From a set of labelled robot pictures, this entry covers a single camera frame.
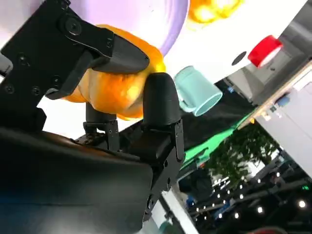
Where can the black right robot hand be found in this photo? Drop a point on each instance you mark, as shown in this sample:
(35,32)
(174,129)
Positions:
(61,182)

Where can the orange white bread with hole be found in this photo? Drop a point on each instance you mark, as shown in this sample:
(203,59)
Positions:
(114,92)

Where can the pale green mug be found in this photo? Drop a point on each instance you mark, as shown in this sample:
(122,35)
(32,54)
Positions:
(197,92)

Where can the green floor mat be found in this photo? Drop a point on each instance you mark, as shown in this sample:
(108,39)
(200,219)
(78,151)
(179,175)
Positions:
(219,139)

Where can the green leafy plant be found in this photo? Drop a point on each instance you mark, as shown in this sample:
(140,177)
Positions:
(241,156)

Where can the lilac plate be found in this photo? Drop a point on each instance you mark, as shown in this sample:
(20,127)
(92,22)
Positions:
(156,22)

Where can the black round table grommet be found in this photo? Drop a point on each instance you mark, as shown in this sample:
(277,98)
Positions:
(239,58)

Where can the orange white bread without hole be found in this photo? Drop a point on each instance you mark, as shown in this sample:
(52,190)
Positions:
(212,11)

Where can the red tape roll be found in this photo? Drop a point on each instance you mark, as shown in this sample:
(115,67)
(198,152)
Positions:
(264,50)

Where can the grey cabinet with wooden edge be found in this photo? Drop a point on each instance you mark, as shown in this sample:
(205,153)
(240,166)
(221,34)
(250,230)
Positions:
(280,73)

